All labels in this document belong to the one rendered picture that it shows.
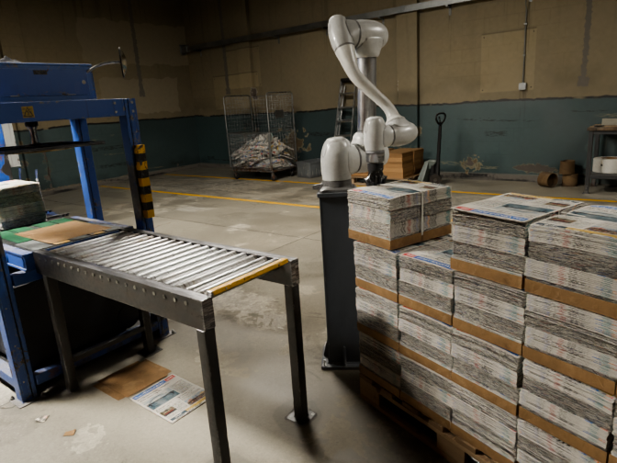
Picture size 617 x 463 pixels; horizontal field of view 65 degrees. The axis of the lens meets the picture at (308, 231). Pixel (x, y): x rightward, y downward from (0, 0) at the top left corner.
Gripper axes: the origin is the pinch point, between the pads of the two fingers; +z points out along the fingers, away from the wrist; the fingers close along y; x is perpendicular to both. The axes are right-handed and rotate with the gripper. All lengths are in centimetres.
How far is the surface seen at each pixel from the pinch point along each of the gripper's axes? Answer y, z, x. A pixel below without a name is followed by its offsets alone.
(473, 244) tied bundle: -19, 1, -72
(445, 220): 15.0, 5.6, -30.0
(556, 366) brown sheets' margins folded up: -19, 33, -104
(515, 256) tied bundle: -18, 2, -88
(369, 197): -19.6, -9.0, -18.3
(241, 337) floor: -37, 96, 95
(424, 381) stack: -18, 66, -49
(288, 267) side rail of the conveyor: -53, 19, -2
